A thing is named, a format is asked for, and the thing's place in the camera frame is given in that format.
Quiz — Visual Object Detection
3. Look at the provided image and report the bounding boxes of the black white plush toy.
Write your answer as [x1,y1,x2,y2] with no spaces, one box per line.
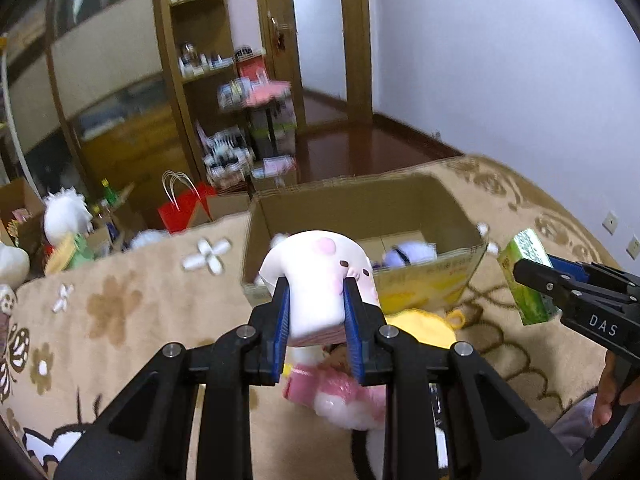
[382,242,437,268]

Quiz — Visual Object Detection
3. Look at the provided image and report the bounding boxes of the plain cardboard box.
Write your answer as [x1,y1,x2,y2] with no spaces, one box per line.
[187,191,251,231]

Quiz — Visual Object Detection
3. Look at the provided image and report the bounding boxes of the wooden door with glass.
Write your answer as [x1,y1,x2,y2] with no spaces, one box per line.
[252,0,376,133]

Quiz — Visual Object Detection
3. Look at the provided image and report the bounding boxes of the yellow plush dog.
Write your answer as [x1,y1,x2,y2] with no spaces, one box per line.
[385,309,466,350]

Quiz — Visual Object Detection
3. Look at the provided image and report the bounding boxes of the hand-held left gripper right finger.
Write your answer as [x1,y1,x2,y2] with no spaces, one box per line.
[342,276,583,480]

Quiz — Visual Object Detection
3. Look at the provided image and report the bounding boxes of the red paper bag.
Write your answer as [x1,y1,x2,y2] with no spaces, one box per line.
[157,170,218,235]

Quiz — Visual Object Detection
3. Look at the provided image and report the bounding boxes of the white pink plush toy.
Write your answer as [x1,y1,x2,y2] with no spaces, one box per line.
[257,229,391,432]

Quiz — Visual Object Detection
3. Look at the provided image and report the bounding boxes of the red box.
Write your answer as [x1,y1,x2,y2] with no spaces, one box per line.
[235,57,267,82]

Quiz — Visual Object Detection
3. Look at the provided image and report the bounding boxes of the beige floral blanket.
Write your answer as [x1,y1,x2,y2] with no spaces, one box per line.
[0,155,626,480]

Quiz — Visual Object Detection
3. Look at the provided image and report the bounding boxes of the white-haired plush doll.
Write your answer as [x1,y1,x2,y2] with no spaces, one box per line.
[42,187,96,241]

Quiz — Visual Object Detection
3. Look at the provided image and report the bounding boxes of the white fluffy plush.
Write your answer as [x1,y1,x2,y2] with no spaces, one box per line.
[130,229,171,252]

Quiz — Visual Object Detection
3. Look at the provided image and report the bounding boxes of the person's right hand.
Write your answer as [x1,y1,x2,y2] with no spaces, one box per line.
[592,352,626,429]

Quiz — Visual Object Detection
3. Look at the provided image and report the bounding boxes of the wooden corner shelf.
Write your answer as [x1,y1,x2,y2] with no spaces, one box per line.
[152,0,251,181]

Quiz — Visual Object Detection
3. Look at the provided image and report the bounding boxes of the green frog plush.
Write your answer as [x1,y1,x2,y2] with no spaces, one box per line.
[44,234,96,276]

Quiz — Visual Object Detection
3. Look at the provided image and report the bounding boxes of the cardboard box with yellow print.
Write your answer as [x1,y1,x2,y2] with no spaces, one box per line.
[240,172,488,313]

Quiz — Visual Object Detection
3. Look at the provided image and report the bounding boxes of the clear plastic storage bin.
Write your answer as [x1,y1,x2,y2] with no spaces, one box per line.
[250,105,297,157]

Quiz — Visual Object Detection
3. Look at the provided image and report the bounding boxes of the person's grey trousers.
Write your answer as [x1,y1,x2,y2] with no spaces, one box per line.
[550,395,601,456]

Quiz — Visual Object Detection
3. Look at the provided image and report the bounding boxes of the wooden wardrobe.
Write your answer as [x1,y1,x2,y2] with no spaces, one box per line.
[0,0,201,221]

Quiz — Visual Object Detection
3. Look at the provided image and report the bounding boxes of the lace-trimmed basket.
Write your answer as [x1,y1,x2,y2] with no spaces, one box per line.
[202,130,253,191]

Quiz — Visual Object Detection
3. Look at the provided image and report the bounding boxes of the small side table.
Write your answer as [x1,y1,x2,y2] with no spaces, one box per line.
[217,77,297,161]

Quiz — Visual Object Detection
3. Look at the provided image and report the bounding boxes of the small cardboard box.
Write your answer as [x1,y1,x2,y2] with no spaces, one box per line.
[252,155,296,182]

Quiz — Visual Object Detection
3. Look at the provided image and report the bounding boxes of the white pole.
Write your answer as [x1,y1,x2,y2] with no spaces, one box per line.
[0,35,32,181]

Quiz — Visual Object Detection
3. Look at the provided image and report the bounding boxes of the large cream plush toy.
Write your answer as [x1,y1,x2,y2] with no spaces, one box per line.
[0,242,31,291]

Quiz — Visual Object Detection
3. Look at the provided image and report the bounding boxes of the clear plastic organizer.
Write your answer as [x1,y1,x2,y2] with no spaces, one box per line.
[217,80,249,112]

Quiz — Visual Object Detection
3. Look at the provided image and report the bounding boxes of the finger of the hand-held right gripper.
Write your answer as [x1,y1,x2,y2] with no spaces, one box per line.
[512,257,632,312]
[547,254,640,295]

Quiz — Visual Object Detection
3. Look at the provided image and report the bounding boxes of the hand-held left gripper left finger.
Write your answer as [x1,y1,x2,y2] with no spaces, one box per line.
[52,277,293,480]

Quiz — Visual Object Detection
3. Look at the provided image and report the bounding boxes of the pink cloth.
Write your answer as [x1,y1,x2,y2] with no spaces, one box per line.
[245,82,292,107]

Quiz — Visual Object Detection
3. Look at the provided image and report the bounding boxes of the cardboard box with bottles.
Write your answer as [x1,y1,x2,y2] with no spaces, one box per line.
[95,200,148,256]

